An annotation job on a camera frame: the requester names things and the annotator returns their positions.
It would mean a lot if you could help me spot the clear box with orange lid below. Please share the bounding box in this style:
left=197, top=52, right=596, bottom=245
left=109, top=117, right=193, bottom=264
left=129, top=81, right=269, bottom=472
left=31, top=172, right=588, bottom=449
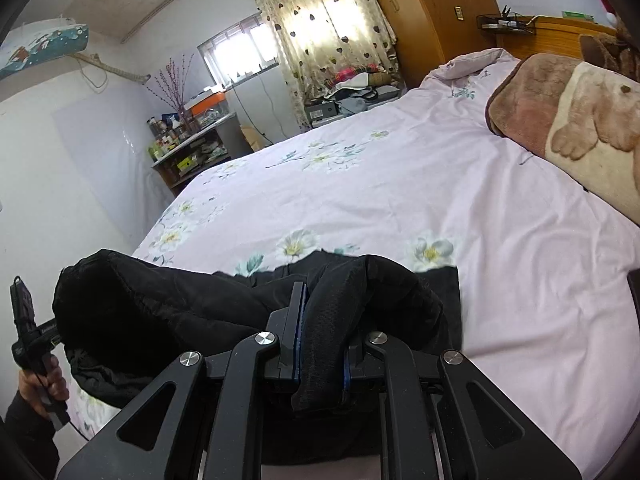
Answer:
left=182, top=87, right=233, bottom=121

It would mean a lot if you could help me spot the group of bottles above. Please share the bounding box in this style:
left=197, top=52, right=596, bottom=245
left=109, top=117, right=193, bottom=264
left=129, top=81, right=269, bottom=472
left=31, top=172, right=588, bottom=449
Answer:
left=146, top=112, right=188, bottom=163

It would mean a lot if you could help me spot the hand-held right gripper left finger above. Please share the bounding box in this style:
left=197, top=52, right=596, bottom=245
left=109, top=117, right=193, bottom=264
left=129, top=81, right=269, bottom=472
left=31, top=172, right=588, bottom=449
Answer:
left=57, top=282, right=306, bottom=480

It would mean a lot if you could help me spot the black wire basket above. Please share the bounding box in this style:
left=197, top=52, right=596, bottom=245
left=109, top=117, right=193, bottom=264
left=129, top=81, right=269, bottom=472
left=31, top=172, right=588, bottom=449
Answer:
left=476, top=5, right=538, bottom=35

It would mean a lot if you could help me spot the heart print curtain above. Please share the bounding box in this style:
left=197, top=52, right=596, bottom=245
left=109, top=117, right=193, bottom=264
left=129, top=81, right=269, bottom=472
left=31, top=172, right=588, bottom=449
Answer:
left=240, top=0, right=401, bottom=131

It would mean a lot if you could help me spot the wooden headboard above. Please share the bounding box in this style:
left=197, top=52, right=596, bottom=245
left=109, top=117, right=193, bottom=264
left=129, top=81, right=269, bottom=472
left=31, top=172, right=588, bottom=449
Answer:
left=495, top=16, right=621, bottom=61

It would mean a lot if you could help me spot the wooden wardrobe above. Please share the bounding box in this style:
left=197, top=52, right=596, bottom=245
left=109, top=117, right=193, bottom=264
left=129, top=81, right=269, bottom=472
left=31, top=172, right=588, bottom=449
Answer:
left=357, top=0, right=501, bottom=88

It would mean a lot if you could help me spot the person's left forearm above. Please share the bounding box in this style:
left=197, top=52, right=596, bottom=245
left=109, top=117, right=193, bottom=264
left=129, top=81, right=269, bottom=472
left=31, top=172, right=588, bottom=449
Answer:
left=0, top=390, right=61, bottom=480

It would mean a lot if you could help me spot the black quilted hooded jacket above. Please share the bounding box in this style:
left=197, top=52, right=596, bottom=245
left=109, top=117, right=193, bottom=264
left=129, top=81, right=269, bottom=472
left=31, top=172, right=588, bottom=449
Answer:
left=52, top=248, right=463, bottom=461

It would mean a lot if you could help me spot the brown plush bear toy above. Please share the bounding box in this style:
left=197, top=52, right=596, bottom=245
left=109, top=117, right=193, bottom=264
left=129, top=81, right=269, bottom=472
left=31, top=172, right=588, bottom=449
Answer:
left=579, top=0, right=640, bottom=76

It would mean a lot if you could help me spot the person's left hand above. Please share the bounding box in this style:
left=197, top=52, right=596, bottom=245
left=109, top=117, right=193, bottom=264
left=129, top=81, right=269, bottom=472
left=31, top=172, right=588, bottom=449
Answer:
left=19, top=355, right=69, bottom=417

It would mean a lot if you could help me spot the wrapped wall pipe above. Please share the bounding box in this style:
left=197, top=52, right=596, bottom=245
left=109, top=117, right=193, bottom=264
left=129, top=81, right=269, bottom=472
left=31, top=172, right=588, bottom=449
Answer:
left=75, top=51, right=151, bottom=83

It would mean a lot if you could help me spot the bare branch decoration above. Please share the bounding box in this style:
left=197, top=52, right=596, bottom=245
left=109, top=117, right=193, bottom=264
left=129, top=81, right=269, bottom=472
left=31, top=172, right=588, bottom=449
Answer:
left=146, top=55, right=196, bottom=121

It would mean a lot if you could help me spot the brown bear print blanket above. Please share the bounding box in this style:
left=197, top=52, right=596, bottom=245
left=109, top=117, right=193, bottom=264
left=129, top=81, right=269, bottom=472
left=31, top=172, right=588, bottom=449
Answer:
left=485, top=52, right=640, bottom=226

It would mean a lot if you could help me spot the air conditioner with printed cover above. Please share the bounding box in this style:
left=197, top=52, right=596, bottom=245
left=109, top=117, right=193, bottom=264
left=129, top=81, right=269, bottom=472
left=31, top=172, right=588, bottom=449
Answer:
left=0, top=15, right=91, bottom=81

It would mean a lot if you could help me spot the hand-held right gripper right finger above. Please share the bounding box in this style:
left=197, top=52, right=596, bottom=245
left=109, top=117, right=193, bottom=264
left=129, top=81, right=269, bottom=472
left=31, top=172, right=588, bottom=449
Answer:
left=342, top=331, right=583, bottom=480

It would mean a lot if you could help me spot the black electronic box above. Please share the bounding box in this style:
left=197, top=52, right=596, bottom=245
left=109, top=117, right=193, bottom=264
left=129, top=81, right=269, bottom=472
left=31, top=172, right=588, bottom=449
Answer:
left=305, top=100, right=343, bottom=128

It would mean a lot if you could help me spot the wooden shelf unit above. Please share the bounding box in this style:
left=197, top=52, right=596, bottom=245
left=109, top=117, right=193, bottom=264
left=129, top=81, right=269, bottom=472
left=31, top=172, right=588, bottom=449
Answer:
left=150, top=112, right=253, bottom=198

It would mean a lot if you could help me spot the cardboard box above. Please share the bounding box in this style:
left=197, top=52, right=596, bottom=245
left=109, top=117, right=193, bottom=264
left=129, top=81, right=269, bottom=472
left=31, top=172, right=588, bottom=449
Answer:
left=240, top=122, right=273, bottom=153

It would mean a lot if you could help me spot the window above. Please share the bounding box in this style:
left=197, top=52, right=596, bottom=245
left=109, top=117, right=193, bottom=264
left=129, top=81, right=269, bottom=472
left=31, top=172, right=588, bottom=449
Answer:
left=197, top=15, right=281, bottom=86

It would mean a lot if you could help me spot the bed with floral pink sheet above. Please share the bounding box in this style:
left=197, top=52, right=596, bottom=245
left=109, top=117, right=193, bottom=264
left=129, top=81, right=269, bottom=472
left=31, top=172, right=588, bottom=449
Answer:
left=65, top=47, right=640, bottom=480

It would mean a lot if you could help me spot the pile of clothes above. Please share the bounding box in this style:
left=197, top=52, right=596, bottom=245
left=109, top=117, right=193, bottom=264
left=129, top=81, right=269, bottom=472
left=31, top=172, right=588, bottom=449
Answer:
left=320, top=65, right=401, bottom=106

